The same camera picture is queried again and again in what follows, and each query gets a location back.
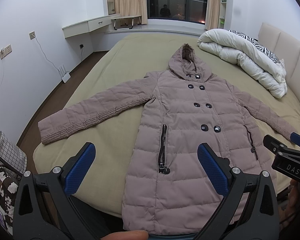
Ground white wifi router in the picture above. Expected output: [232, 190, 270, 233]
[58, 65, 71, 83]

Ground person right hand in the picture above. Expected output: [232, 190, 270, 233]
[279, 179, 300, 230]

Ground wall power socket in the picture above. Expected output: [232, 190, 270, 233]
[29, 31, 36, 40]

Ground zebra print pillow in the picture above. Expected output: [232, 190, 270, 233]
[229, 30, 281, 63]

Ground grid pattern laundry basket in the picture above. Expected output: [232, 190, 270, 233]
[0, 131, 27, 174]

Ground white router cable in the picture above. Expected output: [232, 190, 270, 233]
[33, 35, 63, 75]

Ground small folding lap table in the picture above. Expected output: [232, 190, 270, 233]
[113, 15, 142, 31]

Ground mauve puffer hooded coat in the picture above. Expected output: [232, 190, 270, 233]
[38, 44, 295, 235]

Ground right beige curtain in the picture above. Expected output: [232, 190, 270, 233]
[205, 0, 221, 30]

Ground right white shelf unit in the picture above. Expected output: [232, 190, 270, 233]
[218, 0, 227, 29]

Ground white folded duvet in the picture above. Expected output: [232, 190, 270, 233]
[197, 29, 288, 99]

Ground beige padded headboard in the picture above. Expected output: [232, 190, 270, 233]
[258, 22, 300, 101]

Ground cow print fabric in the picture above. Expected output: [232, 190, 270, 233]
[0, 162, 19, 237]

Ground white wall-mounted desk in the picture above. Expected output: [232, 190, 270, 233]
[62, 14, 121, 38]

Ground person left hand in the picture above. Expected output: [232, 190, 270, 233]
[101, 230, 148, 240]

